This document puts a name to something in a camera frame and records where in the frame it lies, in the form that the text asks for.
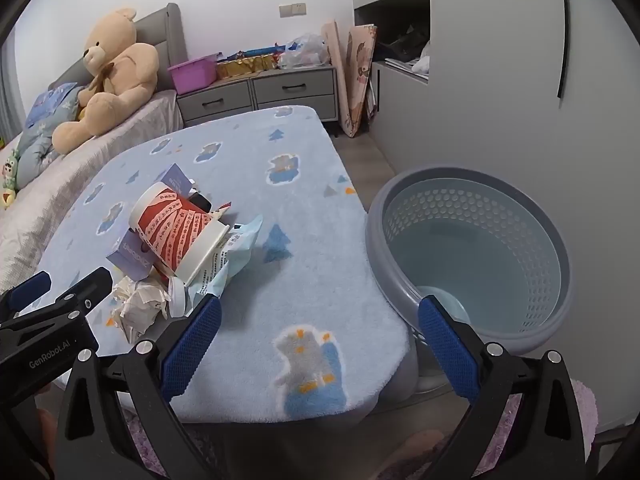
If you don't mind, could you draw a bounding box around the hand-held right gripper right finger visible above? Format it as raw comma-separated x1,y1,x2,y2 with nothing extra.
417,295,588,480

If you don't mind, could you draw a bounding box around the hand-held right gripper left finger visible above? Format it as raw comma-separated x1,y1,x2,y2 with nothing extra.
55,292,223,480

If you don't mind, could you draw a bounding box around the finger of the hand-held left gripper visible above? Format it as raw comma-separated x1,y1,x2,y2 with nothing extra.
0,271,53,313
55,266,113,314

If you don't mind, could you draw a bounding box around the white round lid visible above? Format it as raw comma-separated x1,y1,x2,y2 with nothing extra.
167,275,193,317

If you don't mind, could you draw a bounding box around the purple cardboard box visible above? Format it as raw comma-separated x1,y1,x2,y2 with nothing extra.
106,230,153,280
159,162,197,196

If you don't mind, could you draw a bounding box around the white tissue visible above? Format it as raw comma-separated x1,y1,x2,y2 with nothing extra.
107,275,171,343

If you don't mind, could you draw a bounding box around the grey perforated plastic basket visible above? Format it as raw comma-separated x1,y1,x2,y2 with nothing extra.
365,165,573,356

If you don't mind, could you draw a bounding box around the red paper noodle cup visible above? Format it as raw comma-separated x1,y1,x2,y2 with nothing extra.
129,182,231,285

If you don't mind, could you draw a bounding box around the light blue plastic packet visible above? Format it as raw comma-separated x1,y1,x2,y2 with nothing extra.
187,212,265,311

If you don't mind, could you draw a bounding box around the beige bed cover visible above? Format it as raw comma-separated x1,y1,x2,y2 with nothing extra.
0,91,183,291

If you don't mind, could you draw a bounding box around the small green doll toy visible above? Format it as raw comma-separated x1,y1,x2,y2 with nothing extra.
1,150,21,209

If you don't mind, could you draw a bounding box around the blue patterned quilt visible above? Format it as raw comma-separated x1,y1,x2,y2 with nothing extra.
15,82,93,188

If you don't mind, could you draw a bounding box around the grey curtain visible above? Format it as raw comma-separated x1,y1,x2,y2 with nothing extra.
0,40,25,136

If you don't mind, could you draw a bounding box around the tan teddy bear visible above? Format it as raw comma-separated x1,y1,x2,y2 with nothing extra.
52,7,160,155

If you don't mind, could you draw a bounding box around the purple plastic bin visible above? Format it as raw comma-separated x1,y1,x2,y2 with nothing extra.
167,56,220,95

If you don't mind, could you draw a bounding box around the grey upholstered headboard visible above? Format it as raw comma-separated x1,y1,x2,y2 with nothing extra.
52,2,188,96

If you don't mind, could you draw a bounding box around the gold gift box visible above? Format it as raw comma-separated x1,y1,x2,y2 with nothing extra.
216,56,278,80

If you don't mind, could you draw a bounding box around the grey drawer nightstand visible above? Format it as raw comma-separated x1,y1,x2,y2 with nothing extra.
176,65,337,127

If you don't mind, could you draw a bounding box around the white cloth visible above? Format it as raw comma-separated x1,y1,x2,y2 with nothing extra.
410,40,431,77

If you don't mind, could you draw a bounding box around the colourful wrapped long box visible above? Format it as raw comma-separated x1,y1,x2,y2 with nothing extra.
225,45,288,61

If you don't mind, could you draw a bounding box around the dark clothes pile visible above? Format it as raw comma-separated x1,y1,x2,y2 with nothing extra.
375,25,431,61

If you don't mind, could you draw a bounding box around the clear plastic bag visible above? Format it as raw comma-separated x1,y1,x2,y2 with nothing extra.
279,32,331,70

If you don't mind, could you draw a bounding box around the black wall strip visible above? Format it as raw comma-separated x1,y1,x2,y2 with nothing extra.
556,0,571,100

